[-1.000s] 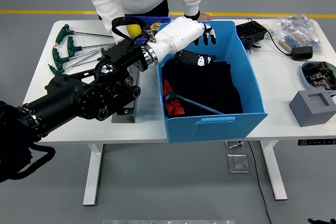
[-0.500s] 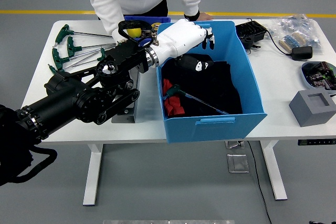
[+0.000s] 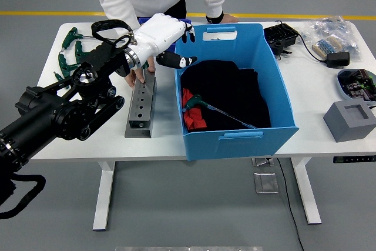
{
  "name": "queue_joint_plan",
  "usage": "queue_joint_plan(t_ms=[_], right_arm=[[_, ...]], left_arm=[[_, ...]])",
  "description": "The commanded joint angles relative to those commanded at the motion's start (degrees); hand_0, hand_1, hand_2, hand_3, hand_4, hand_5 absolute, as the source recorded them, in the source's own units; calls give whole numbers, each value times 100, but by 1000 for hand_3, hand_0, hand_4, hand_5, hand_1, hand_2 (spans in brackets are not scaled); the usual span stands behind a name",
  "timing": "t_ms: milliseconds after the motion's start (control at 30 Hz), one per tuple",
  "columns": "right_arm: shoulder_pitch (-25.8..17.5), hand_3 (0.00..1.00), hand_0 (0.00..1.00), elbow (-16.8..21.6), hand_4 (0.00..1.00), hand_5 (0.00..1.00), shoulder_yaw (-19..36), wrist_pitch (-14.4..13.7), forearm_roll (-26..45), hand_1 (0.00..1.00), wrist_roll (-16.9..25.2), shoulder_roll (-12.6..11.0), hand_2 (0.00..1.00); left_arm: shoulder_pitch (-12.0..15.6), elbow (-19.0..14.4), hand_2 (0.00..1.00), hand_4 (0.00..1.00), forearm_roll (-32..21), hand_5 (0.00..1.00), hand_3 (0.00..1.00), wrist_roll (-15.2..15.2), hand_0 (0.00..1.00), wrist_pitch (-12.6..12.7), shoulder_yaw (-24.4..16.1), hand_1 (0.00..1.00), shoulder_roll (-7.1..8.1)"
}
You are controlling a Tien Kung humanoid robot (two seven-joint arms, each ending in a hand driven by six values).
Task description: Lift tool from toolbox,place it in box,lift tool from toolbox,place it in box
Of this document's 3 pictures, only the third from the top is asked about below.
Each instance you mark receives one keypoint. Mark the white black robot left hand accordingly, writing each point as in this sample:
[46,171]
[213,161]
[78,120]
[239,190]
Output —
[155,36]

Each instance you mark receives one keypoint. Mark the person's left hand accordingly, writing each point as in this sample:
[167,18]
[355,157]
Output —
[229,18]

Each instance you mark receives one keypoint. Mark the person's right hand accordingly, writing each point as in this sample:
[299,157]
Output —
[138,73]

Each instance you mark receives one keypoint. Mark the grey metal tool holder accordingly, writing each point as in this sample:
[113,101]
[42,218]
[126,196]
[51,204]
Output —
[142,107]

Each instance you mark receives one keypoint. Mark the person's right forearm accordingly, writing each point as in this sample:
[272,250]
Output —
[120,13]

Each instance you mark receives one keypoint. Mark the person's left forearm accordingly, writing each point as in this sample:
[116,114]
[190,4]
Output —
[213,1]

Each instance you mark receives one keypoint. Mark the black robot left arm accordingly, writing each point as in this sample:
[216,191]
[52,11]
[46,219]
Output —
[44,118]

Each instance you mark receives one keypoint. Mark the large blue plastic box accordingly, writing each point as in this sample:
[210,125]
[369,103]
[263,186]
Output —
[235,146]

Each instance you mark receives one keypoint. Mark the black wristband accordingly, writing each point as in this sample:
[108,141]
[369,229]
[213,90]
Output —
[214,18]

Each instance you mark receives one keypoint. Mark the small blue parts bin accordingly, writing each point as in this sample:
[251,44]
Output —
[142,20]

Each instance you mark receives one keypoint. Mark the black plastic tray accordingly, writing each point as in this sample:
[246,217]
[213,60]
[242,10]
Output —
[279,35]

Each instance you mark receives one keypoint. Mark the yellow floor tape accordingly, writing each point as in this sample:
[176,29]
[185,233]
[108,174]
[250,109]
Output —
[293,16]

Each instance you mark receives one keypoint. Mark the black cloth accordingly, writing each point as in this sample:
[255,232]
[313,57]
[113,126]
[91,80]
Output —
[229,86]

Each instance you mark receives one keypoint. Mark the red cloth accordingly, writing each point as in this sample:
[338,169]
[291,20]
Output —
[194,120]

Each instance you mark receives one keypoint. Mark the clear bag of components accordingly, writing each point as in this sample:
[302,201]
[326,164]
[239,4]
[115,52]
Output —
[329,27]

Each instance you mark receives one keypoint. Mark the beige resistor strip bundle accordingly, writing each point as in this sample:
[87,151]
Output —
[327,46]

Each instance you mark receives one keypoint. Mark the black power adapter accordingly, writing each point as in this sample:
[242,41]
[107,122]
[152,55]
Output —
[338,60]

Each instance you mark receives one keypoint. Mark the white table leg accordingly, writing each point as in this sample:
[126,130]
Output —
[307,192]
[104,198]

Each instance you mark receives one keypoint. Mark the grey-blue bowl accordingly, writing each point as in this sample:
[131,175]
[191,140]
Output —
[342,90]

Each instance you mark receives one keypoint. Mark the electronic components pile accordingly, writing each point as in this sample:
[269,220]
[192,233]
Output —
[358,86]

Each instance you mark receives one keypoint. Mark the small metal floor plate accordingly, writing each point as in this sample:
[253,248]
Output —
[261,162]

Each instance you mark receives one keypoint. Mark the grey foam block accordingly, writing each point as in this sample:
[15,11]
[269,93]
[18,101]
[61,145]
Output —
[346,129]

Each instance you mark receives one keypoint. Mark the square metal floor plate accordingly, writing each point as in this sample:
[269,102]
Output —
[265,183]

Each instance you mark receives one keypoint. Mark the black table control panel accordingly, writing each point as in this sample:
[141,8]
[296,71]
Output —
[352,159]

